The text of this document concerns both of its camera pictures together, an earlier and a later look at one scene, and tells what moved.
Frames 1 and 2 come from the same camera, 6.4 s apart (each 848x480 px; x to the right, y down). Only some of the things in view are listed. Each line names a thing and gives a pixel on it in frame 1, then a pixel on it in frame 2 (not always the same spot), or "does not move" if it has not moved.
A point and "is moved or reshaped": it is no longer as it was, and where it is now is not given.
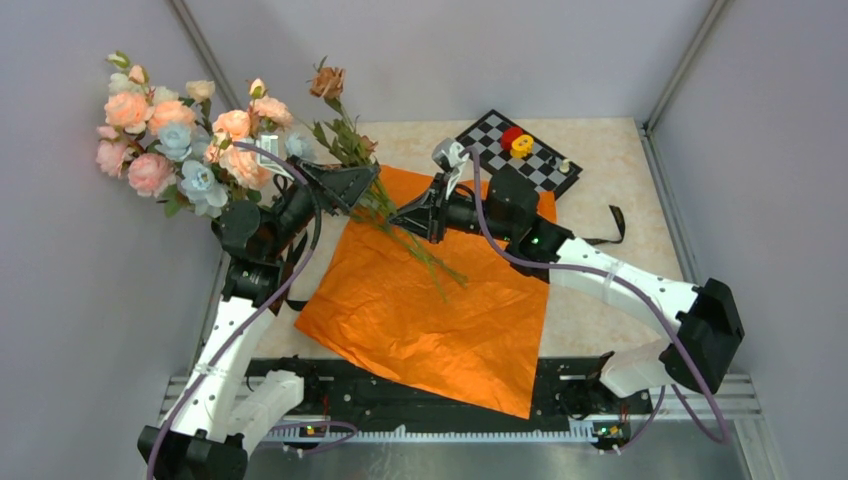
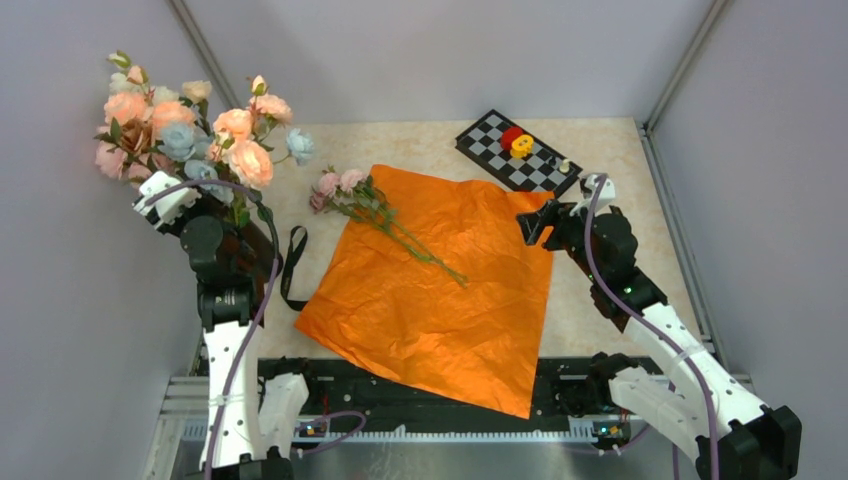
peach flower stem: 265,114 does not move
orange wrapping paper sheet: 461,315 does not move
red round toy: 507,137 does not move
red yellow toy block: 521,145 does not move
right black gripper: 429,212 to 553,214
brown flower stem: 345,147 to 136,135
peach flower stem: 243,165 is moved or reshaped
